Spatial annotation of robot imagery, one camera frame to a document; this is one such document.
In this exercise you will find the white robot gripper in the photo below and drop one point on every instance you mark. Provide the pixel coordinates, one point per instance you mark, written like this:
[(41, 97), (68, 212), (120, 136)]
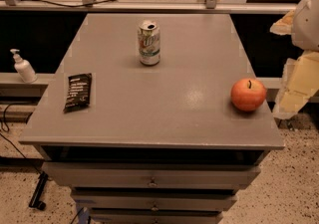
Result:
[(308, 25)]

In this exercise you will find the red apple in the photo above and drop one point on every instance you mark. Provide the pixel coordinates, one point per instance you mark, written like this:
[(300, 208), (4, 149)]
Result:
[(248, 94)]

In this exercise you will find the black snack packet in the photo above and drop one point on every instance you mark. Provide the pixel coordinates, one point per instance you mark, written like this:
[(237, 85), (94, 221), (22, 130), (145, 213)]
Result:
[(79, 92)]

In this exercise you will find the black clamp on floor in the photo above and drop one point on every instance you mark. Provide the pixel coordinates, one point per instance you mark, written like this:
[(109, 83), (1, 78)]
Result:
[(36, 202)]

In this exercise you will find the grey drawer cabinet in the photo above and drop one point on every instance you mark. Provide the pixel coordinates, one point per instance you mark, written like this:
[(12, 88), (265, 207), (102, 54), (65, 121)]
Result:
[(156, 145)]

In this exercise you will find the white 7up soda can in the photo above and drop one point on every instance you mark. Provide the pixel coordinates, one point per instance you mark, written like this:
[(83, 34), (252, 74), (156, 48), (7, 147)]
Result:
[(149, 42)]

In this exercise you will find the white pump lotion bottle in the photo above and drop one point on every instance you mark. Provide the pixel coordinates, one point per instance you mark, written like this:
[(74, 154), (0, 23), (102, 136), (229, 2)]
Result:
[(23, 67)]

